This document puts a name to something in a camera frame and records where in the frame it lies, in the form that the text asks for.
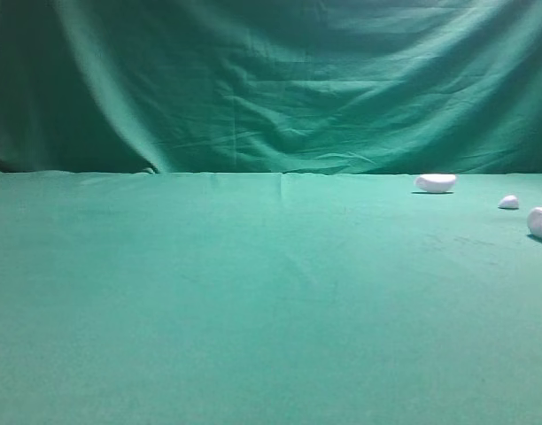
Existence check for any green table cloth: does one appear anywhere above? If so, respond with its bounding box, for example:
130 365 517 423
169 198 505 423
0 172 542 424

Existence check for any green backdrop curtain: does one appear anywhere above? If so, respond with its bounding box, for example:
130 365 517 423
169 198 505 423
0 1 542 174

